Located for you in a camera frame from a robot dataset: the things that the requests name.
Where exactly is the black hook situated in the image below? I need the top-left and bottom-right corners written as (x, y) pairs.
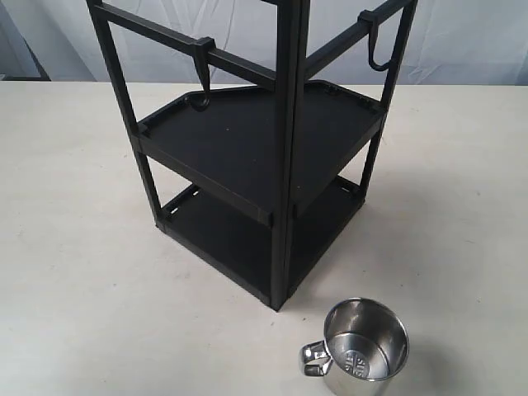
top-left (187, 37), bottom-right (216, 111)
top-left (357, 10), bottom-right (390, 72)

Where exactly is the stainless steel mug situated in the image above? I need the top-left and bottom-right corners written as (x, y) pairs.
top-left (299, 297), bottom-right (410, 395)

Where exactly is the white backdrop curtain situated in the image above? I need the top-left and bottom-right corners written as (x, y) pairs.
top-left (1, 1), bottom-right (527, 85)

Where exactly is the black two-tier shelf rack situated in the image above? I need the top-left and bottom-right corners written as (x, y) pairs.
top-left (87, 1), bottom-right (417, 310)

